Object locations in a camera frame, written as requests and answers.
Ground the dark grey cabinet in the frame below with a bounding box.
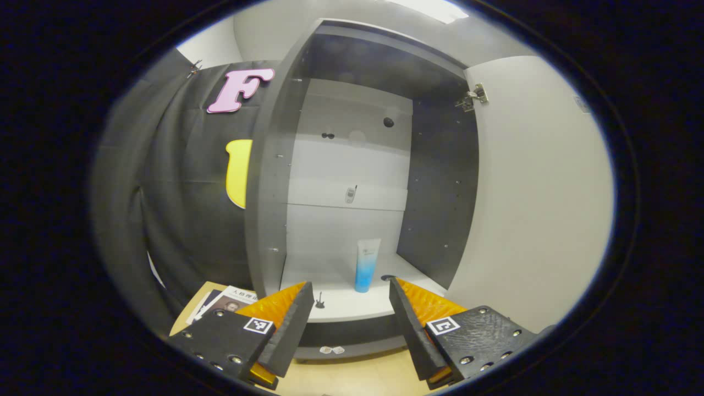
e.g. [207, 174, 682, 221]
[244, 18, 486, 361]

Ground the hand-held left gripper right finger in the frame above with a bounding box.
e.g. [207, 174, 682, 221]
[388, 276, 556, 391]

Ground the ceiling light panel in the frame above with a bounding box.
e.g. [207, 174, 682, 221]
[384, 0, 469, 25]

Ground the white paperback book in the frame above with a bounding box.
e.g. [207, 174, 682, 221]
[185, 288, 223, 326]

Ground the blue and white bottle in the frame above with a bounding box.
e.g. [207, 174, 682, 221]
[354, 238, 382, 294]

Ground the beige cabinet door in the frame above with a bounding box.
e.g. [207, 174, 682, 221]
[444, 54, 615, 334]

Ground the black backdrop cloth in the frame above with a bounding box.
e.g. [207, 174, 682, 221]
[90, 48, 282, 337]

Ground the metal door hinge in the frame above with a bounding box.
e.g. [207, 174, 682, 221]
[454, 82, 490, 113]

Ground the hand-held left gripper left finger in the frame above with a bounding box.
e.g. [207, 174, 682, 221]
[167, 280, 315, 391]

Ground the white book with portrait cover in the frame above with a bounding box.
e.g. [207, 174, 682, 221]
[199, 285, 260, 324]

